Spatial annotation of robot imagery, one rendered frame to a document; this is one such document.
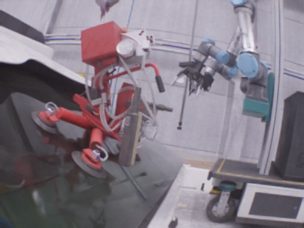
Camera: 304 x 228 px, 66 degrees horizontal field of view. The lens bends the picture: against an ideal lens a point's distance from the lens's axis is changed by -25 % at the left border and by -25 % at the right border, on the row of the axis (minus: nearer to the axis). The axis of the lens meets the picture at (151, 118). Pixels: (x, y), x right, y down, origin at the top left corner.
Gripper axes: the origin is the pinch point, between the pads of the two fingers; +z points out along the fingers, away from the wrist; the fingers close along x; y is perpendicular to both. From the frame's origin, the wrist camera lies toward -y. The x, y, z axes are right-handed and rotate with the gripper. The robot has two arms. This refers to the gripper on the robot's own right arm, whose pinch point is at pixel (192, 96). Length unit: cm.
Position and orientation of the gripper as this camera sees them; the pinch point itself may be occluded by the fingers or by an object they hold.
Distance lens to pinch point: 203.9
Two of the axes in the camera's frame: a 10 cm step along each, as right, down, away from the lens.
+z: -5.7, 8.2, -0.2
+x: -2.2, -1.2, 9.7
